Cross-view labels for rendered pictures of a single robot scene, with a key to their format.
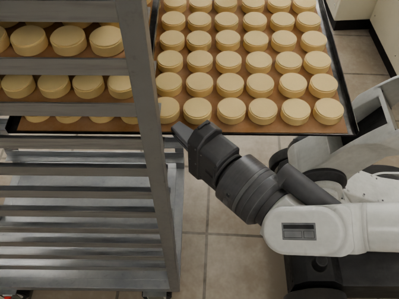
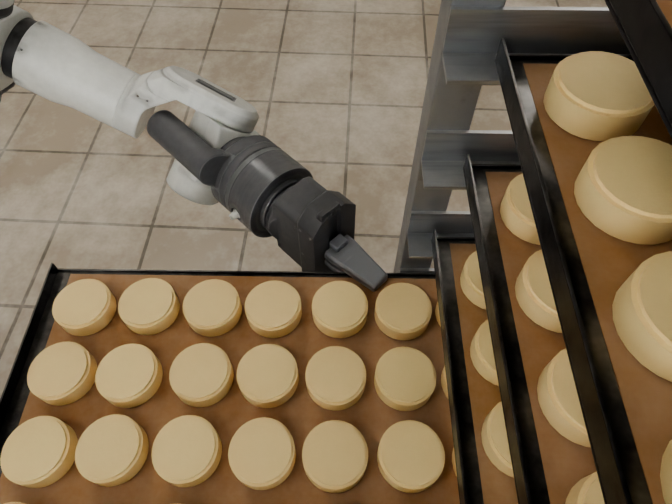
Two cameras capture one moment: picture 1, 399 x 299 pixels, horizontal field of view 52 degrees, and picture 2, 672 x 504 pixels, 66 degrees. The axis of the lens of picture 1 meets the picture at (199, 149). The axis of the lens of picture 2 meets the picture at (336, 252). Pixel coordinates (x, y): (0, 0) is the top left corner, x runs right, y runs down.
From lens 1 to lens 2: 70 cm
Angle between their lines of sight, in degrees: 69
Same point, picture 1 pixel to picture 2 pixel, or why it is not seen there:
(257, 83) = (207, 365)
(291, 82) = (130, 368)
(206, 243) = not seen: outside the picture
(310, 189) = (183, 130)
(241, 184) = (276, 152)
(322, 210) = (182, 78)
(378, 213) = (114, 74)
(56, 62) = not seen: hidden behind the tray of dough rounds
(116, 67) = (496, 145)
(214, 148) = (311, 195)
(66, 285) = not seen: hidden behind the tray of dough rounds
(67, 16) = (613, 44)
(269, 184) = (237, 145)
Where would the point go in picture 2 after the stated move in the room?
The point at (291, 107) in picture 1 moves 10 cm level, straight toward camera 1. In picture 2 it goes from (154, 301) to (206, 216)
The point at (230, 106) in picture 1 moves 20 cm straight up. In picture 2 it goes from (274, 305) to (239, 137)
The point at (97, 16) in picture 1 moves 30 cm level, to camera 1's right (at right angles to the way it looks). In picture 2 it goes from (550, 42) to (34, 42)
